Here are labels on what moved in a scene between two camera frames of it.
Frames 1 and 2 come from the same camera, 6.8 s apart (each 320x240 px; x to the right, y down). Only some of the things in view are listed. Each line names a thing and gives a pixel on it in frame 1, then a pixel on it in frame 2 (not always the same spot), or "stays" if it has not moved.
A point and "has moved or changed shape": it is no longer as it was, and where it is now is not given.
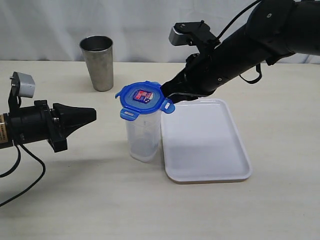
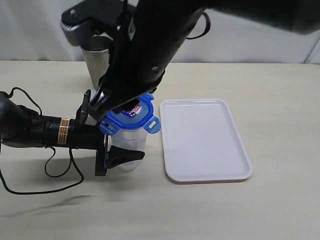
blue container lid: x=142 y=97 has moved or changed shape
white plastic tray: x=201 y=144 stays
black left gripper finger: x=66 y=119 -> x=117 y=156
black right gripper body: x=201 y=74 -> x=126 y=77
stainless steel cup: x=97 y=51 stays
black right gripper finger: x=176 y=97 -> x=128 y=107
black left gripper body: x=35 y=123 -> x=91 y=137
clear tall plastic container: x=144 y=135 -> x=134 y=139
